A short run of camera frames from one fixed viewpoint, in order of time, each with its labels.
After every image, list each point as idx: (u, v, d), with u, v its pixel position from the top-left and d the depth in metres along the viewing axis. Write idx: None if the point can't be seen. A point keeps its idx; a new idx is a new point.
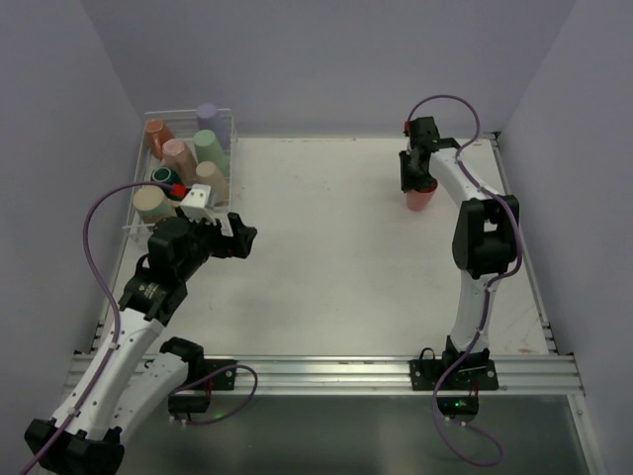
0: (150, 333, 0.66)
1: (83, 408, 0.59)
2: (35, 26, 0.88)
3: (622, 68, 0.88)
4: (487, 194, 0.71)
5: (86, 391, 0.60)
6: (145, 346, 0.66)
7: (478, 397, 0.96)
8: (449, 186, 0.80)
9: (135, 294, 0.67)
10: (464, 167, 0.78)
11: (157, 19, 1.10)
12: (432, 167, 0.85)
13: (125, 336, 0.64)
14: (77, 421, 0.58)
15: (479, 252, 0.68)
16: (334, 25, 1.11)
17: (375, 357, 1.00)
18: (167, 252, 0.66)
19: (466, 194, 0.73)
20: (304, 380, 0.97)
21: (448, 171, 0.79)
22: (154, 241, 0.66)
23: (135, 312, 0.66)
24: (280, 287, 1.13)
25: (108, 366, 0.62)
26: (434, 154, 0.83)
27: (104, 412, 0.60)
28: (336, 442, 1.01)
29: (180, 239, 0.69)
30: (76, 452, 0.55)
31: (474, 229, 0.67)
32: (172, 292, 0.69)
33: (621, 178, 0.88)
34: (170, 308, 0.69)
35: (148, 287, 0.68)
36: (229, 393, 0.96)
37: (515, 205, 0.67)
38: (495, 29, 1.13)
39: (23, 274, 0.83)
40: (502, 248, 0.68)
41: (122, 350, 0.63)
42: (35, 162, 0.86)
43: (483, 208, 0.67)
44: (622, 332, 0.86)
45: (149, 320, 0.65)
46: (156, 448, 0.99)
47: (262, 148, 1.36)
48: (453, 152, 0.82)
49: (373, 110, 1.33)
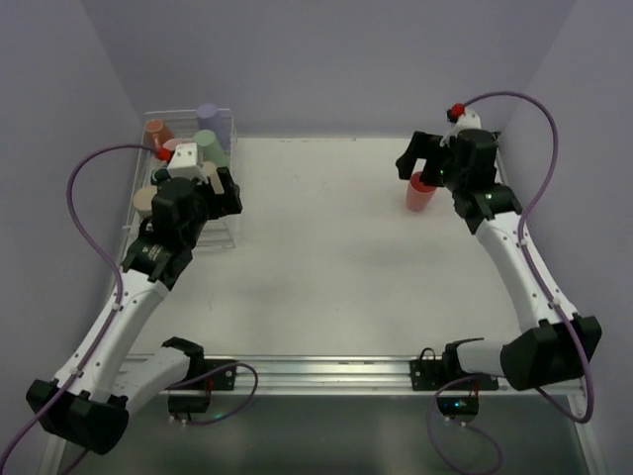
0: (153, 296, 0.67)
1: (86, 369, 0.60)
2: (37, 26, 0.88)
3: (622, 71, 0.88)
4: (559, 313, 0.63)
5: (88, 352, 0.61)
6: (146, 311, 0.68)
7: (477, 397, 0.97)
8: (505, 271, 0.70)
9: (137, 255, 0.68)
10: (529, 258, 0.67)
11: (158, 21, 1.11)
12: (481, 233, 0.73)
13: (129, 298, 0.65)
14: (80, 381, 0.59)
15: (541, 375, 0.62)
16: (336, 26, 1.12)
17: (375, 357, 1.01)
18: (172, 213, 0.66)
19: (533, 306, 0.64)
20: (304, 380, 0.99)
21: (507, 256, 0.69)
22: (160, 203, 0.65)
23: (137, 274, 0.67)
24: (280, 287, 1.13)
25: (111, 328, 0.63)
26: (490, 224, 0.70)
27: (107, 374, 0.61)
28: (339, 440, 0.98)
29: (184, 200, 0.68)
30: (79, 413, 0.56)
31: (543, 357, 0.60)
32: (177, 256, 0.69)
33: (622, 178, 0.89)
34: (175, 271, 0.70)
35: (151, 248, 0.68)
36: (229, 393, 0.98)
37: (597, 332, 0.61)
38: (496, 30, 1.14)
39: (24, 273, 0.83)
40: (568, 372, 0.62)
41: (125, 312, 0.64)
42: (37, 161, 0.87)
43: (555, 336, 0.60)
44: (623, 330, 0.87)
45: (152, 282, 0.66)
46: (153, 450, 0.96)
47: (262, 149, 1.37)
48: (515, 227, 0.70)
49: (374, 111, 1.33)
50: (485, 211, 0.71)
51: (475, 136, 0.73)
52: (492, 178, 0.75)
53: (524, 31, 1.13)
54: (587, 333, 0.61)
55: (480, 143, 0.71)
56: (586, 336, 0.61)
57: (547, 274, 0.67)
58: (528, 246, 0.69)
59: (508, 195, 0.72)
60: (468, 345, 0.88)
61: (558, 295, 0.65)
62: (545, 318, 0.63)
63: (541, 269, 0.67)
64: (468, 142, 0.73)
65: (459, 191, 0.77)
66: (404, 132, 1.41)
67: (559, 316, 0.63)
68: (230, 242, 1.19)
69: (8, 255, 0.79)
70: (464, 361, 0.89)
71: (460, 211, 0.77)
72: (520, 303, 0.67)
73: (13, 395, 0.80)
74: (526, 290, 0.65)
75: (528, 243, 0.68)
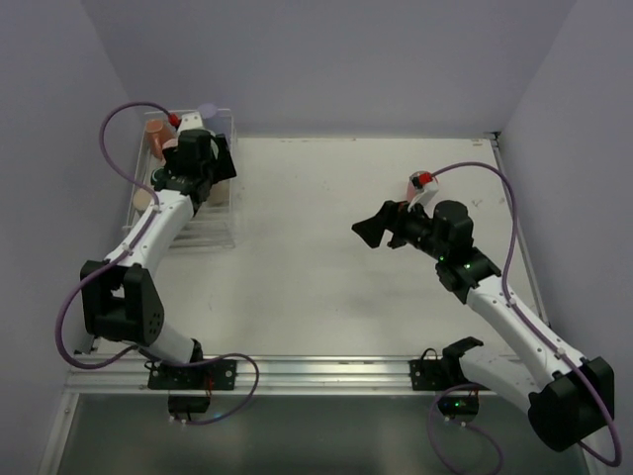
0: (182, 213, 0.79)
1: (135, 249, 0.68)
2: (36, 27, 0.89)
3: (621, 72, 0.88)
4: (567, 361, 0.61)
5: (135, 239, 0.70)
6: (177, 223, 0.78)
7: (477, 397, 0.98)
8: (504, 332, 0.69)
9: (167, 182, 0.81)
10: (522, 316, 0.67)
11: (158, 23, 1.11)
12: (471, 300, 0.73)
13: (166, 205, 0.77)
14: (132, 257, 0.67)
15: (575, 433, 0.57)
16: (335, 25, 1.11)
17: (375, 357, 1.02)
18: (195, 147, 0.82)
19: (541, 360, 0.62)
20: (304, 380, 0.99)
21: (502, 320, 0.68)
22: (185, 138, 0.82)
23: (170, 192, 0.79)
24: (280, 287, 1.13)
25: (152, 225, 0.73)
26: (476, 291, 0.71)
27: (149, 259, 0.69)
28: (338, 441, 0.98)
29: (204, 140, 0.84)
30: (132, 279, 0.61)
31: (566, 411, 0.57)
32: (199, 186, 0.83)
33: (621, 178, 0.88)
34: (198, 198, 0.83)
35: (178, 178, 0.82)
36: (229, 392, 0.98)
37: (610, 372, 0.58)
38: (496, 30, 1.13)
39: (23, 275, 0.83)
40: (600, 423, 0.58)
41: (164, 214, 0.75)
42: (36, 163, 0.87)
43: (572, 387, 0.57)
44: (623, 330, 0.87)
45: (185, 197, 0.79)
46: (154, 449, 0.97)
47: (261, 149, 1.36)
48: (499, 289, 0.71)
49: (372, 111, 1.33)
50: (469, 281, 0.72)
51: (449, 213, 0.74)
52: (469, 246, 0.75)
53: (524, 31, 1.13)
54: (600, 378, 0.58)
55: (457, 224, 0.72)
56: (600, 382, 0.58)
57: (545, 326, 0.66)
58: (518, 304, 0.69)
59: (486, 261, 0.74)
60: (471, 359, 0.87)
61: (561, 343, 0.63)
62: (557, 369, 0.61)
63: (536, 322, 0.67)
64: (445, 221, 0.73)
65: (439, 265, 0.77)
66: (403, 132, 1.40)
67: (568, 364, 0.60)
68: (230, 243, 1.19)
69: (7, 257, 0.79)
70: (467, 369, 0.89)
71: (443, 281, 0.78)
72: (528, 359, 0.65)
73: (13, 394, 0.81)
74: (529, 346, 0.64)
75: (517, 302, 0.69)
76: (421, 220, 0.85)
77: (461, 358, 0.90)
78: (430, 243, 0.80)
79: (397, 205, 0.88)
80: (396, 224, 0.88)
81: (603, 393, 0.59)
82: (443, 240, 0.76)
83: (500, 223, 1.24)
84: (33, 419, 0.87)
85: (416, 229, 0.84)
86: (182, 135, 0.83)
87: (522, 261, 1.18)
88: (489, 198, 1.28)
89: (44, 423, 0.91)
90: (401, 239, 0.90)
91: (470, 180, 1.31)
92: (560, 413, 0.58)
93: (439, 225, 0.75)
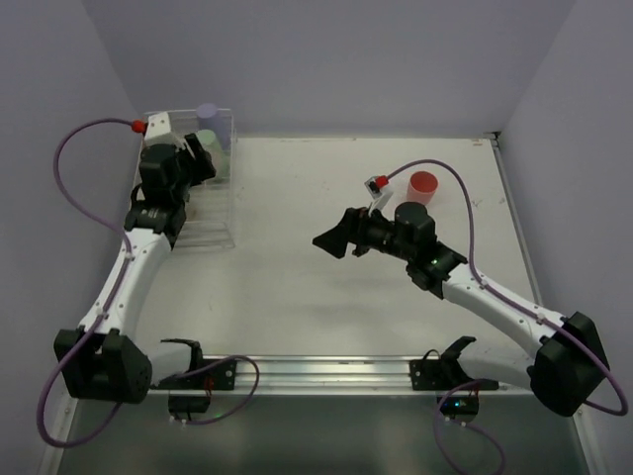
0: (159, 250, 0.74)
1: (111, 311, 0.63)
2: (38, 28, 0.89)
3: (622, 73, 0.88)
4: (551, 325, 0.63)
5: (110, 298, 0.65)
6: (153, 265, 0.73)
7: (477, 397, 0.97)
8: (485, 314, 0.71)
9: (137, 218, 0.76)
10: (497, 293, 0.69)
11: (158, 22, 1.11)
12: (447, 294, 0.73)
13: (137, 249, 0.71)
14: (108, 322, 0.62)
15: (578, 393, 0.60)
16: (335, 24, 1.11)
17: (376, 357, 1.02)
18: (157, 178, 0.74)
19: (526, 331, 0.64)
20: (304, 380, 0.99)
21: (480, 303, 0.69)
22: (147, 166, 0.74)
23: (143, 231, 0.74)
24: (279, 287, 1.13)
25: (128, 275, 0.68)
26: (447, 283, 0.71)
27: (129, 317, 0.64)
28: (338, 441, 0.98)
29: (169, 163, 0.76)
30: (111, 346, 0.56)
31: (564, 373, 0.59)
32: (174, 214, 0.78)
33: (622, 178, 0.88)
34: (173, 229, 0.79)
35: (150, 211, 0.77)
36: (228, 393, 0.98)
37: (591, 325, 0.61)
38: (496, 29, 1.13)
39: (24, 273, 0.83)
40: (598, 376, 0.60)
41: (137, 261, 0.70)
42: (36, 162, 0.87)
43: (561, 348, 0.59)
44: (623, 330, 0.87)
45: (158, 235, 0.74)
46: (154, 448, 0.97)
47: (262, 148, 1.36)
48: (470, 275, 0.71)
49: (372, 110, 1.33)
50: (440, 276, 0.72)
51: (408, 215, 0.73)
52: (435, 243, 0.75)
53: (525, 31, 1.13)
54: (583, 332, 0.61)
55: (419, 224, 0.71)
56: (586, 336, 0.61)
57: (520, 298, 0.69)
58: (492, 284, 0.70)
59: (450, 253, 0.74)
60: (469, 357, 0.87)
61: (539, 310, 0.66)
62: (543, 335, 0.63)
63: (512, 296, 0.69)
64: (407, 224, 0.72)
65: (411, 268, 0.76)
66: (404, 131, 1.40)
67: (551, 327, 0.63)
68: (230, 242, 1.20)
69: (6, 257, 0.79)
70: (471, 371, 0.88)
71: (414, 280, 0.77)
72: (514, 333, 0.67)
73: (13, 393, 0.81)
74: (512, 321, 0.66)
75: (489, 282, 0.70)
76: (380, 223, 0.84)
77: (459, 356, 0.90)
78: (396, 246, 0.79)
79: (357, 210, 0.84)
80: (356, 235, 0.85)
81: (591, 346, 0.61)
82: (407, 242, 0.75)
83: (500, 222, 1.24)
84: (33, 420, 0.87)
85: (379, 233, 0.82)
86: (144, 160, 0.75)
87: (523, 259, 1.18)
88: (490, 198, 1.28)
89: (44, 423, 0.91)
90: (365, 246, 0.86)
91: (470, 180, 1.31)
92: (559, 377, 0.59)
93: (403, 230, 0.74)
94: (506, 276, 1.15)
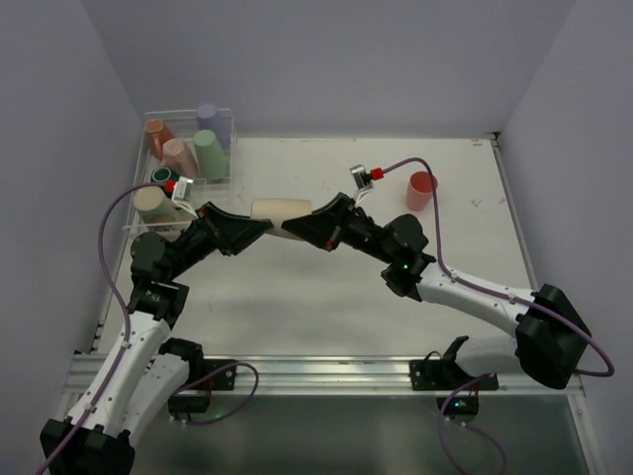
0: (158, 336, 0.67)
1: (99, 405, 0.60)
2: (36, 25, 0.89)
3: (622, 71, 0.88)
4: (523, 302, 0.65)
5: (101, 388, 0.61)
6: (151, 352, 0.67)
7: (477, 397, 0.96)
8: (463, 307, 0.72)
9: (141, 298, 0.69)
10: (468, 283, 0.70)
11: (157, 21, 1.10)
12: (423, 295, 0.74)
13: (135, 336, 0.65)
14: (94, 417, 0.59)
15: (567, 364, 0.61)
16: (335, 24, 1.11)
17: (375, 357, 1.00)
18: (152, 275, 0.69)
19: (501, 311, 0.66)
20: (303, 380, 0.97)
21: (455, 295, 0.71)
22: (137, 268, 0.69)
23: (143, 315, 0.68)
24: (279, 287, 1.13)
25: (121, 366, 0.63)
26: (421, 285, 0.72)
27: (117, 412, 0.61)
28: (335, 439, 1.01)
29: (161, 261, 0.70)
30: (95, 445, 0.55)
31: (549, 348, 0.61)
32: (176, 298, 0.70)
33: (622, 176, 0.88)
34: (177, 311, 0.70)
35: (154, 292, 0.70)
36: (229, 392, 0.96)
37: (560, 293, 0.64)
38: (496, 29, 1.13)
39: (23, 272, 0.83)
40: (582, 341, 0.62)
41: (134, 349, 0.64)
42: (35, 160, 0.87)
43: (537, 324, 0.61)
44: (623, 330, 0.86)
45: (157, 322, 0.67)
46: (155, 447, 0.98)
47: (261, 148, 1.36)
48: (442, 272, 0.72)
49: (371, 110, 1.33)
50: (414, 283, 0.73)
51: (406, 234, 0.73)
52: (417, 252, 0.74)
53: (524, 31, 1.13)
54: (553, 302, 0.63)
55: (404, 240, 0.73)
56: (559, 306, 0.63)
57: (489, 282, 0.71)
58: (460, 274, 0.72)
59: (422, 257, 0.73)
60: (464, 356, 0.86)
61: (509, 290, 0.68)
62: (518, 313, 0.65)
63: (481, 282, 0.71)
64: (406, 245, 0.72)
65: (387, 276, 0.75)
66: (404, 131, 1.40)
67: (523, 303, 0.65)
68: None
69: (7, 256, 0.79)
70: (470, 367, 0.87)
71: (390, 284, 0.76)
72: (493, 320, 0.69)
73: (12, 394, 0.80)
74: (487, 306, 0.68)
75: (458, 274, 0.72)
76: (361, 219, 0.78)
77: (458, 357, 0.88)
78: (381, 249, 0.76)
79: (350, 199, 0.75)
80: (337, 225, 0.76)
81: (568, 315, 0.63)
82: (396, 253, 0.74)
83: (500, 223, 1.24)
84: (33, 419, 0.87)
85: (360, 230, 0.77)
86: (135, 259, 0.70)
87: (522, 259, 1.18)
88: (489, 198, 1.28)
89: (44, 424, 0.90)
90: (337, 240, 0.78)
91: (470, 180, 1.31)
92: (546, 354, 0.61)
93: (396, 245, 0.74)
94: (505, 276, 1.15)
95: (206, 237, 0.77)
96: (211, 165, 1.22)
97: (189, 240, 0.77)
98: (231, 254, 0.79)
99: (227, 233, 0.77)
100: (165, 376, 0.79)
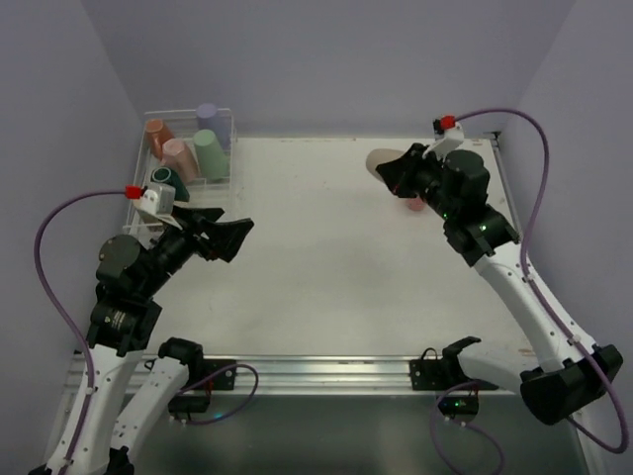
0: (128, 367, 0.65)
1: (76, 455, 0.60)
2: (36, 25, 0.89)
3: (622, 72, 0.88)
4: (580, 350, 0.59)
5: (74, 437, 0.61)
6: (124, 383, 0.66)
7: (476, 397, 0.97)
8: (515, 308, 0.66)
9: (102, 327, 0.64)
10: (538, 293, 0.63)
11: (157, 21, 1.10)
12: (478, 265, 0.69)
13: (101, 376, 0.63)
14: (73, 467, 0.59)
15: (568, 410, 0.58)
16: (335, 23, 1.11)
17: (375, 357, 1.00)
18: (123, 284, 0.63)
19: (555, 345, 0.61)
20: (302, 380, 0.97)
21: (517, 293, 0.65)
22: (104, 274, 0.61)
23: (107, 348, 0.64)
24: (278, 288, 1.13)
25: (91, 412, 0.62)
26: (488, 259, 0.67)
27: (97, 454, 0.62)
28: (335, 440, 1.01)
29: (133, 268, 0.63)
30: None
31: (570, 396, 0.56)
32: (144, 317, 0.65)
33: (622, 176, 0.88)
34: (142, 333, 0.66)
35: (115, 316, 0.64)
36: (229, 393, 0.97)
37: (618, 360, 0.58)
38: (496, 29, 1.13)
39: (22, 272, 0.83)
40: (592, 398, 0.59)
41: (101, 392, 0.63)
42: (34, 160, 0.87)
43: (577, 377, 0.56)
44: (622, 331, 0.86)
45: (122, 356, 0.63)
46: (155, 447, 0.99)
47: (262, 148, 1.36)
48: (518, 261, 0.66)
49: (371, 110, 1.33)
50: (485, 247, 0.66)
51: (462, 163, 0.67)
52: (483, 204, 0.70)
53: (524, 31, 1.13)
54: (610, 366, 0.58)
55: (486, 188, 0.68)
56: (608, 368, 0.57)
57: (558, 304, 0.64)
58: (536, 279, 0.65)
59: (501, 222, 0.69)
60: (471, 355, 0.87)
61: (576, 331, 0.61)
62: (569, 357, 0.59)
63: (550, 300, 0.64)
64: (458, 173, 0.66)
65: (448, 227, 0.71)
66: (405, 131, 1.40)
67: (582, 352, 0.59)
68: None
69: (7, 257, 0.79)
70: (471, 368, 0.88)
71: (452, 241, 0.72)
72: (537, 342, 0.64)
73: (12, 395, 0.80)
74: (542, 330, 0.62)
75: (534, 278, 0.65)
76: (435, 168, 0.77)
77: (461, 354, 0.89)
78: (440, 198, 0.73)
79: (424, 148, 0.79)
80: (407, 171, 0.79)
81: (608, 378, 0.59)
82: (452, 197, 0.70)
83: None
84: (33, 420, 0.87)
85: (427, 179, 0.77)
86: (100, 265, 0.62)
87: None
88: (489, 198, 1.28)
89: (44, 423, 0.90)
90: (407, 191, 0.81)
91: None
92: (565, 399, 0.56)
93: (449, 175, 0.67)
94: None
95: (184, 243, 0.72)
96: (211, 165, 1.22)
97: (163, 249, 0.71)
98: (212, 259, 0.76)
99: (210, 237, 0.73)
100: (162, 384, 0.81)
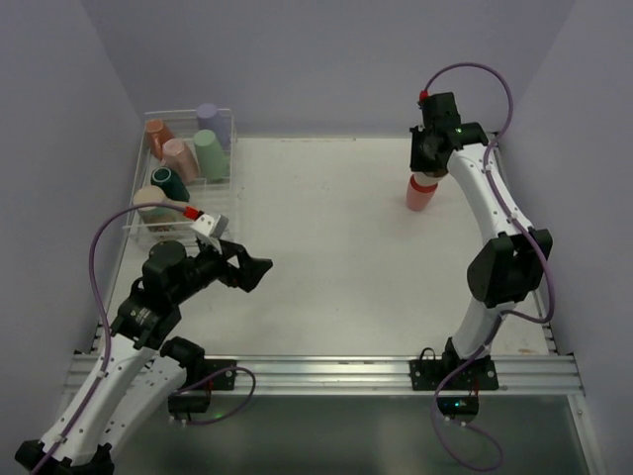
0: (140, 361, 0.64)
1: (70, 434, 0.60)
2: (34, 24, 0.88)
3: (623, 70, 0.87)
4: (517, 228, 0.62)
5: (72, 418, 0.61)
6: (133, 376, 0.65)
7: (478, 397, 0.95)
8: (472, 198, 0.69)
9: (127, 319, 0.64)
10: (492, 182, 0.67)
11: (155, 20, 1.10)
12: (451, 164, 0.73)
13: (114, 364, 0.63)
14: (63, 447, 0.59)
15: (501, 286, 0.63)
16: (335, 23, 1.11)
17: (375, 357, 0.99)
18: (161, 279, 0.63)
19: (495, 222, 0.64)
20: (304, 380, 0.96)
21: (474, 181, 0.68)
22: (149, 269, 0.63)
23: (126, 339, 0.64)
24: (278, 288, 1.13)
25: (95, 395, 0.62)
26: (456, 152, 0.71)
27: (88, 440, 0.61)
28: (333, 441, 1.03)
29: (174, 268, 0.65)
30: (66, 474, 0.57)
31: (500, 265, 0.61)
32: (164, 321, 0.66)
33: (622, 175, 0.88)
34: (162, 333, 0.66)
35: (140, 311, 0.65)
36: (228, 393, 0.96)
37: (549, 241, 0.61)
38: (496, 28, 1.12)
39: (21, 272, 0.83)
40: (526, 283, 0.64)
41: (110, 378, 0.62)
42: (33, 160, 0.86)
43: (510, 246, 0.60)
44: (623, 331, 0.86)
45: (137, 349, 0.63)
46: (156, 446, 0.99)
47: (261, 148, 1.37)
48: (481, 155, 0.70)
49: (370, 111, 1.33)
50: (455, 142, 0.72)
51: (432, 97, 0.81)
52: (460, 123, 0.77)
53: (523, 30, 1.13)
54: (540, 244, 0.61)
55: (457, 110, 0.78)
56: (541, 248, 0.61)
57: (508, 195, 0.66)
58: (493, 173, 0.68)
59: (477, 128, 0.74)
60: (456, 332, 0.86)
61: (516, 212, 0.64)
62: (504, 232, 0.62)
63: (502, 190, 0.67)
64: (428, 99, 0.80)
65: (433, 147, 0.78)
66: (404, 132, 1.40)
67: (517, 229, 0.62)
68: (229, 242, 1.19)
69: (6, 258, 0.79)
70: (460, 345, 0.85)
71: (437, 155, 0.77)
72: (483, 224, 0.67)
73: (11, 395, 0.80)
74: (488, 209, 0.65)
75: (492, 170, 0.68)
76: None
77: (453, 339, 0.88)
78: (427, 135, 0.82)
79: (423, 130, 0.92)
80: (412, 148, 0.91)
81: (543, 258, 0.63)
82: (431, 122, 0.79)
83: None
84: (33, 418, 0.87)
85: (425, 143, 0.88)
86: (148, 260, 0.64)
87: None
88: None
89: (43, 423, 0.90)
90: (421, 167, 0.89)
91: None
92: (497, 267, 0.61)
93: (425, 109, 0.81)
94: None
95: (217, 263, 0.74)
96: (211, 165, 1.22)
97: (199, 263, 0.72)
98: (232, 286, 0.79)
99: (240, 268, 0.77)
100: (159, 384, 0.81)
